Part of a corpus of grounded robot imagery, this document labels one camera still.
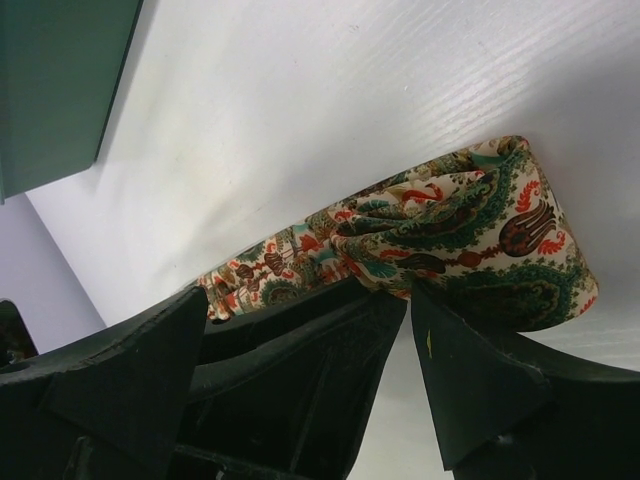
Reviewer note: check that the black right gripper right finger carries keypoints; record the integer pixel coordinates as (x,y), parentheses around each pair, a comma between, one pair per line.
(507,407)

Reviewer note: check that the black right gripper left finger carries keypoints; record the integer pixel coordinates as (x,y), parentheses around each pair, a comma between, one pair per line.
(107,406)

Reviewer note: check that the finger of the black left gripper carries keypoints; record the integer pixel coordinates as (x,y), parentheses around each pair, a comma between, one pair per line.
(295,407)

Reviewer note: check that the green divided plastic tray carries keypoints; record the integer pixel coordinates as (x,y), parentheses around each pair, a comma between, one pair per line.
(61,64)

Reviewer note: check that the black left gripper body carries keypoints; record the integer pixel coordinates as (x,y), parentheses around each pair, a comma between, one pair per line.
(16,342)

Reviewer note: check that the paisley flamingo patterned tie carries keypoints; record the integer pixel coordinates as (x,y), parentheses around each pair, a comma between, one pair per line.
(480,226)

